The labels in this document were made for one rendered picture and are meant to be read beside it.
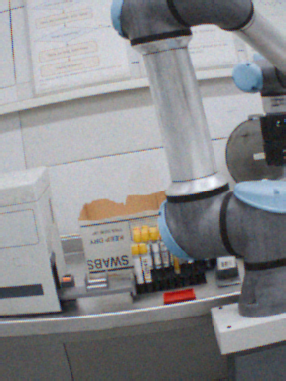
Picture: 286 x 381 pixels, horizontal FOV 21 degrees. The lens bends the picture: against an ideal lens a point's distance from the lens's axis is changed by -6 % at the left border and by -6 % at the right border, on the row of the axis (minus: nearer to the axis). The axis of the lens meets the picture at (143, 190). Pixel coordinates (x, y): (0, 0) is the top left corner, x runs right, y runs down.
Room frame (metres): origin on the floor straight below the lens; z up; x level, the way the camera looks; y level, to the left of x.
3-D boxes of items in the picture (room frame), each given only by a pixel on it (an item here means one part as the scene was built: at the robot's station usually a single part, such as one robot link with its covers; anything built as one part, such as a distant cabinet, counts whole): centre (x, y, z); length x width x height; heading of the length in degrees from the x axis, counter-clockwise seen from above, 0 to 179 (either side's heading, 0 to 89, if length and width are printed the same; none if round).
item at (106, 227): (2.09, 0.05, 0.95); 0.29 x 0.25 x 0.15; 179
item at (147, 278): (1.78, -0.02, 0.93); 0.17 x 0.09 x 0.11; 90
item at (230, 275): (1.72, -0.16, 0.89); 0.09 x 0.05 x 0.04; 177
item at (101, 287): (1.70, 0.15, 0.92); 0.21 x 0.07 x 0.05; 89
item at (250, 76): (1.70, -0.30, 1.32); 0.11 x 0.11 x 0.08; 55
